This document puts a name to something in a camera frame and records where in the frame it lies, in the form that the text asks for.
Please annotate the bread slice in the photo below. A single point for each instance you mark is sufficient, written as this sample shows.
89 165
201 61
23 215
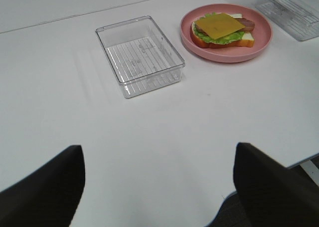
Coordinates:
246 41

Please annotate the clear right plastic tray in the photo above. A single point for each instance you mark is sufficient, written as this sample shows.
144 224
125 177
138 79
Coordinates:
299 18

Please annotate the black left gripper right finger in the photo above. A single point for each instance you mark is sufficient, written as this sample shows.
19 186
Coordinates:
272 195

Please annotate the bacon strip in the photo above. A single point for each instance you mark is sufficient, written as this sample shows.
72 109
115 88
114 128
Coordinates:
248 24

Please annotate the clear plastic tray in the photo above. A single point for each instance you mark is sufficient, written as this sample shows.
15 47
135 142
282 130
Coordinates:
299 18
141 56

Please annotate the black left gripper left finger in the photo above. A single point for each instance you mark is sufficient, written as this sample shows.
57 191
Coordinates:
49 196

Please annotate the yellow cheese slice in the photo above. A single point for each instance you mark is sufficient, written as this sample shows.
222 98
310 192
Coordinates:
218 25

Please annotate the pink round plate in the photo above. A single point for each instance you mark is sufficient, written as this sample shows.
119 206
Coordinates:
262 34

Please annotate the green lettuce leaf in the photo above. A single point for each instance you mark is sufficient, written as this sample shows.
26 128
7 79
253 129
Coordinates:
236 36

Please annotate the clear left plastic tray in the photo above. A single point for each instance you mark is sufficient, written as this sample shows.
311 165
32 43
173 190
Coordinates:
141 56

